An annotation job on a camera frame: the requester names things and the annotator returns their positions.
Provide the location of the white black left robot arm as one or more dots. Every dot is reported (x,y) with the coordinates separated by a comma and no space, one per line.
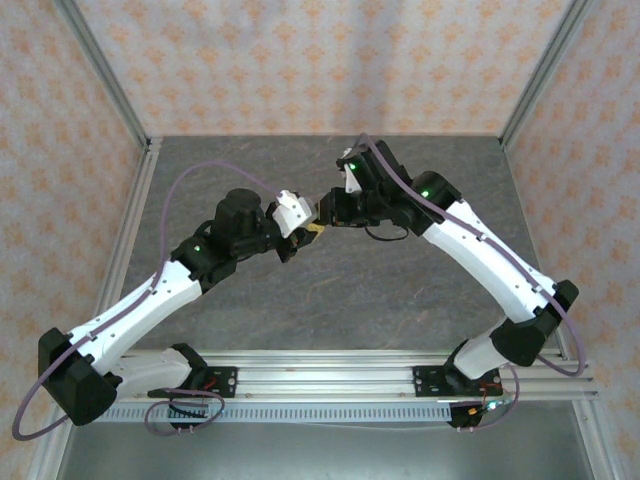
(140,310)

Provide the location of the aluminium frame post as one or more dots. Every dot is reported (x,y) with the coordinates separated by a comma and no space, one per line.
(542,75)
(106,75)

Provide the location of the aluminium table side rail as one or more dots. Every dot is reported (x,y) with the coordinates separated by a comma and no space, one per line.
(150,165)
(596,440)

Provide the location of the grey metal panel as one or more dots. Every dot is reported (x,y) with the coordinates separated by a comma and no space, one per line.
(325,455)

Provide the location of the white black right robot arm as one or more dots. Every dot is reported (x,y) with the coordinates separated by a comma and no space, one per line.
(480,250)

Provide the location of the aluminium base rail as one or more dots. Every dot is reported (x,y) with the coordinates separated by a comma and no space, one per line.
(325,375)

